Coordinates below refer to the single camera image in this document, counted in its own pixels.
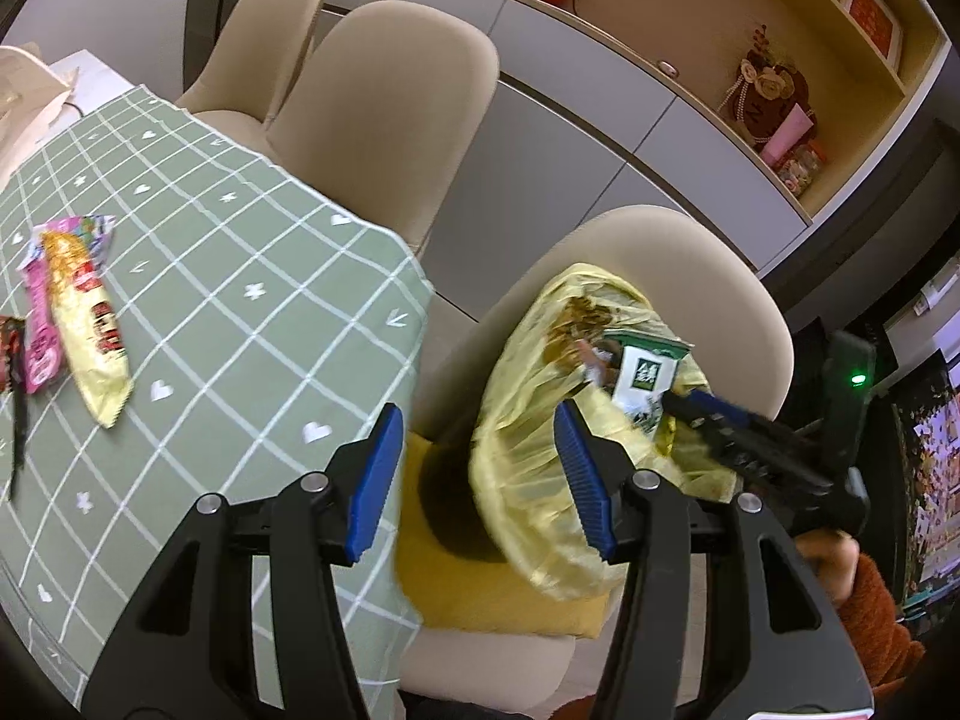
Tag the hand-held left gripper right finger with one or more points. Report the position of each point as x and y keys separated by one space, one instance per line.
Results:
x=585 y=487

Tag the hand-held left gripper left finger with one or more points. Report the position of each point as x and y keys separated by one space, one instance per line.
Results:
x=371 y=480

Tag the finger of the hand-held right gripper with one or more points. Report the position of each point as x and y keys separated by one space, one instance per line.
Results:
x=716 y=403
x=712 y=441

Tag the green white carton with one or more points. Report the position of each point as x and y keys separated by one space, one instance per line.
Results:
x=641 y=375

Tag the black trash bin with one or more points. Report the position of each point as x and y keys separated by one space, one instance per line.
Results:
x=450 y=510

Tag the yellow trash bag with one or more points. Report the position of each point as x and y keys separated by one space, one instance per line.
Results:
x=525 y=420

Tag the person's right hand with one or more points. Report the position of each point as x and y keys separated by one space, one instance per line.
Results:
x=825 y=559

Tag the yellow seat cushion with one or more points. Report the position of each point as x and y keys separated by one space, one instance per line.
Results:
x=450 y=600

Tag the beige dining chair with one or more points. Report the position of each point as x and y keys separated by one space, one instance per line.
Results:
x=255 y=30
x=675 y=255
x=390 y=105

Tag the crumpled gold foil wrapper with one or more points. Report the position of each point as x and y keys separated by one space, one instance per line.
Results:
x=577 y=311

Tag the green checked tablecloth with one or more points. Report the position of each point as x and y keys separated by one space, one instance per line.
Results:
x=225 y=315

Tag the candy jar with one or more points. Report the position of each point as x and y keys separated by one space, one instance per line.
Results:
x=801 y=169

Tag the pink gift box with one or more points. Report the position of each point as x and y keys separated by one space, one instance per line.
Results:
x=787 y=136

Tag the gold snack wrapper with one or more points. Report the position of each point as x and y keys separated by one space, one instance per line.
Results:
x=101 y=382

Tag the large brown bouquet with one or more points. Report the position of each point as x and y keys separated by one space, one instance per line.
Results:
x=765 y=90

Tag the small white object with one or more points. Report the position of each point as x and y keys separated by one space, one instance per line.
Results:
x=667 y=67

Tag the black wrapper strip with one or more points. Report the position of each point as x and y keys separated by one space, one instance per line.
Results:
x=19 y=435

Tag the long pink wrapper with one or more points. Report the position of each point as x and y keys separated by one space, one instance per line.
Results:
x=41 y=345

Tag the pink colourful snack wrapper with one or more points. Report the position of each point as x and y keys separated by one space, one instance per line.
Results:
x=90 y=232

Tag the dark red snack wrapper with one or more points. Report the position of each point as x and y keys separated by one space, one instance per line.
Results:
x=9 y=349

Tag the red framed picture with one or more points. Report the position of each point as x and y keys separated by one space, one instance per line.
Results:
x=870 y=11

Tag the beige mesh food cover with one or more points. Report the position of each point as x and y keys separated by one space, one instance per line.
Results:
x=22 y=105

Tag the white wall socket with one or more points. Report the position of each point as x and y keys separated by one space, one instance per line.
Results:
x=934 y=289

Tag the wooden wall shelf cabinet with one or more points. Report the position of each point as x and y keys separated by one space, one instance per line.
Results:
x=570 y=75

